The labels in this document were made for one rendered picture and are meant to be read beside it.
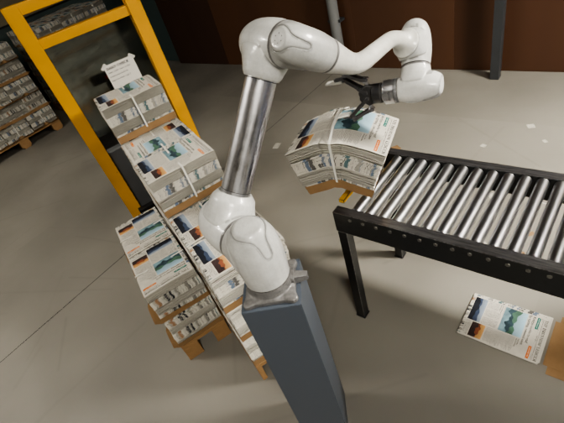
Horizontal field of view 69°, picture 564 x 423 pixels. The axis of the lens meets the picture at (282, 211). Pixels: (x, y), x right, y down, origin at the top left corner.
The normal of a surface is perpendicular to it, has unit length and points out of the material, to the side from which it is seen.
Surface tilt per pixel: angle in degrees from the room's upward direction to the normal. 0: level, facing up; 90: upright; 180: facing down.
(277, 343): 90
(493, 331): 0
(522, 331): 0
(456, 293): 0
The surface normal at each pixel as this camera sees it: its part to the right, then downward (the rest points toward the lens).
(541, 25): -0.59, 0.63
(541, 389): -0.25, -0.75
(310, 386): 0.00, 0.64
